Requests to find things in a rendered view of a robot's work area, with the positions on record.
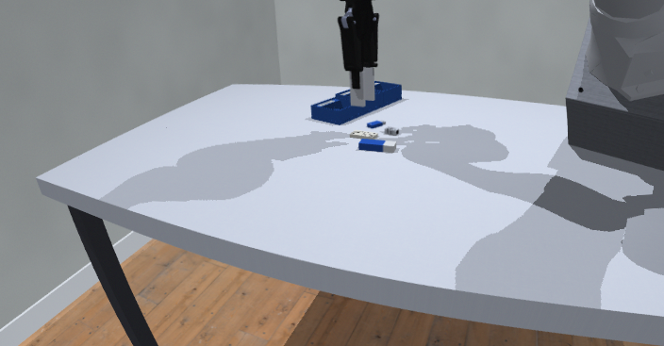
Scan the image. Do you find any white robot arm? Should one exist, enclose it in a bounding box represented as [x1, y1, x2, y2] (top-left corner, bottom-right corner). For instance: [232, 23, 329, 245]
[586, 0, 664, 101]

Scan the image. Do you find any blue three-compartment tray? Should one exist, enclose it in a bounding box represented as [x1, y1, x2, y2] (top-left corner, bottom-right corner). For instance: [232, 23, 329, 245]
[311, 81, 402, 125]

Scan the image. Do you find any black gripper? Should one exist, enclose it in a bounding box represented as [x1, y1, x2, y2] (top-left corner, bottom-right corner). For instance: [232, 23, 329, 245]
[338, 0, 379, 107]

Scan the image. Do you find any white domino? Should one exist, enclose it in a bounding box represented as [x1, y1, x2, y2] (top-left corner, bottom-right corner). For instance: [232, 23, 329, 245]
[350, 130, 378, 140]

